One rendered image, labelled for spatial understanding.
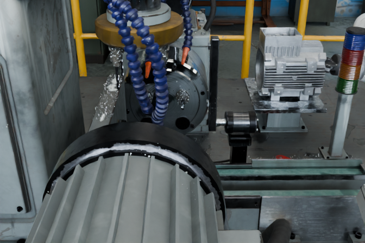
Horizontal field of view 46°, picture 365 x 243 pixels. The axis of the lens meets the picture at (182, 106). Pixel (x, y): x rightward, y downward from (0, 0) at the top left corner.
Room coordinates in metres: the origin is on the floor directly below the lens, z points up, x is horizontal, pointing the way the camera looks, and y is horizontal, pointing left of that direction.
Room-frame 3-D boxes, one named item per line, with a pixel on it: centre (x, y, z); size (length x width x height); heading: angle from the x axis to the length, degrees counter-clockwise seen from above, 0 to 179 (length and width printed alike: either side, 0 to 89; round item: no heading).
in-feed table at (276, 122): (1.40, -0.36, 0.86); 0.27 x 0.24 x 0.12; 0
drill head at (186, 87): (1.20, 0.05, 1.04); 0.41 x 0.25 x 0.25; 0
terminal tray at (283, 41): (1.39, -0.33, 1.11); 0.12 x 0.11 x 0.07; 91
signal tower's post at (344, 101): (1.17, -0.49, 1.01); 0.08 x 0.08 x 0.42; 0
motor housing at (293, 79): (1.39, -0.37, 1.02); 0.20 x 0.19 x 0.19; 91
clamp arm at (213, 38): (1.00, -0.08, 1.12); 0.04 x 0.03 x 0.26; 90
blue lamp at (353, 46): (1.17, -0.49, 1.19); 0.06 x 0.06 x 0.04
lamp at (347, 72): (1.17, -0.49, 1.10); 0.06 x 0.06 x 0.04
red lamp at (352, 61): (1.17, -0.49, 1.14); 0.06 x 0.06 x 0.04
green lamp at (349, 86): (1.17, -0.49, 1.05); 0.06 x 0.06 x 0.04
